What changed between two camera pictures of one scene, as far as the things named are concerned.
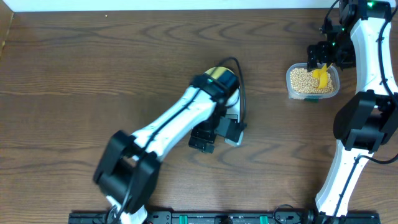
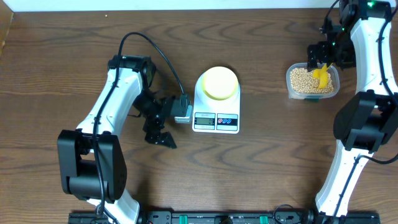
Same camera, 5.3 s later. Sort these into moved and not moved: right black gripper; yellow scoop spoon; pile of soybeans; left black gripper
Moved: left black gripper
Not moved: yellow scoop spoon; pile of soybeans; right black gripper
